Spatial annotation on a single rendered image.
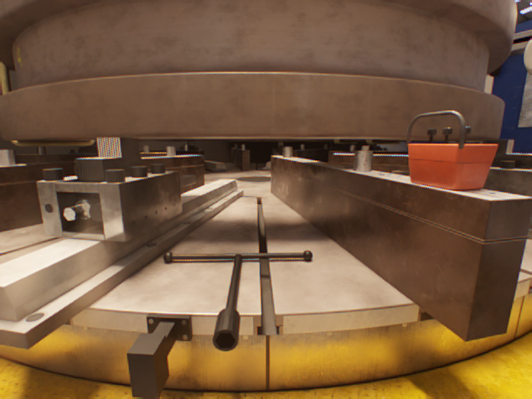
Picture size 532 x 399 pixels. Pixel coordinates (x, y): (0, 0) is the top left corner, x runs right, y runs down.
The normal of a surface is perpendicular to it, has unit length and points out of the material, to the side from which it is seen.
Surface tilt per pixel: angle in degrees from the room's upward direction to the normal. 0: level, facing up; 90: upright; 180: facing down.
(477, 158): 97
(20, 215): 90
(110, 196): 90
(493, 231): 90
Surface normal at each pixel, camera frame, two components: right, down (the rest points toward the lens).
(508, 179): -0.82, 0.11
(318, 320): 0.08, 0.21
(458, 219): -0.98, 0.04
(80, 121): -0.31, 0.19
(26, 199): 0.84, 0.11
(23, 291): 0.93, -0.28
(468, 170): 0.26, 0.31
